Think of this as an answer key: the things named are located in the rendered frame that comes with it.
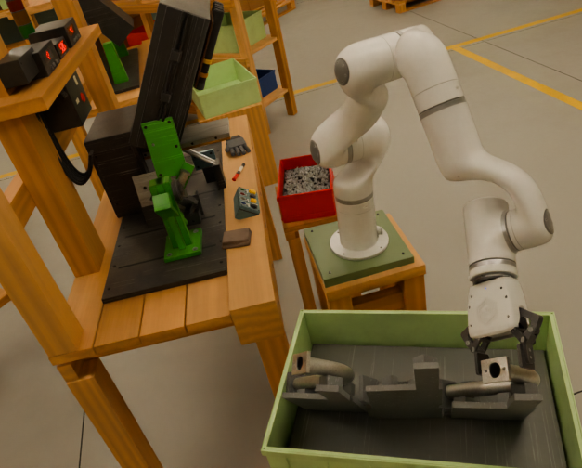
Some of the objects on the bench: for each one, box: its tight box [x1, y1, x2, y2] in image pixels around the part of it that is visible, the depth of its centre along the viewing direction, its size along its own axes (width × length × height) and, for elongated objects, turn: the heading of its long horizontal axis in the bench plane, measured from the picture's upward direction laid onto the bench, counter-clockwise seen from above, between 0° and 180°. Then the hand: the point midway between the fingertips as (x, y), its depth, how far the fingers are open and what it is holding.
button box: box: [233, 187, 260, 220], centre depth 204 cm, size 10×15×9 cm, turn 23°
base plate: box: [101, 141, 227, 304], centre depth 221 cm, size 42×110×2 cm, turn 23°
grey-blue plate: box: [191, 149, 216, 183], centre depth 224 cm, size 10×2×14 cm, turn 113°
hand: (503, 367), depth 93 cm, fingers open, 8 cm apart
